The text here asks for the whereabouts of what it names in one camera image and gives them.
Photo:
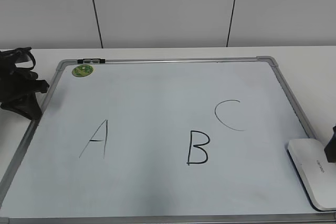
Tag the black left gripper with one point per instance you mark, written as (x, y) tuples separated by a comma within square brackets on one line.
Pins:
[(18, 81)]

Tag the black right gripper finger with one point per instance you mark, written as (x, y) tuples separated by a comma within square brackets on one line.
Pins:
[(330, 148)]

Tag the white rectangular whiteboard eraser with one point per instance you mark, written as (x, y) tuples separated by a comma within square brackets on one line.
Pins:
[(316, 173)]

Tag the black and grey marker clip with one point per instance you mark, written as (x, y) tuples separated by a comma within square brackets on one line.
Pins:
[(91, 61)]

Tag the white whiteboard with grey frame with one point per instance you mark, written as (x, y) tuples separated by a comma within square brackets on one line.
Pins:
[(162, 141)]

